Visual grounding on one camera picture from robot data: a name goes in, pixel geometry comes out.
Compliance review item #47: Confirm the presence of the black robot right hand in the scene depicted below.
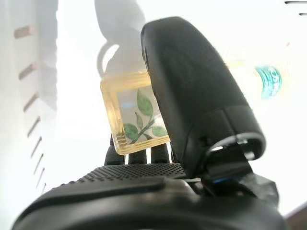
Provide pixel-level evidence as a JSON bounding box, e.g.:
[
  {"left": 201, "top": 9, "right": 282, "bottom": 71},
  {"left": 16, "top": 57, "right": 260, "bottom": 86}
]
[{"left": 12, "top": 16, "right": 288, "bottom": 230}]

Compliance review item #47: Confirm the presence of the tea bottle with leaf label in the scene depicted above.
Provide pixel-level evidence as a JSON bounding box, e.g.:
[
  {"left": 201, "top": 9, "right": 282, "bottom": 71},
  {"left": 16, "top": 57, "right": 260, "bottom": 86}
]
[{"left": 99, "top": 57, "right": 292, "bottom": 155}]

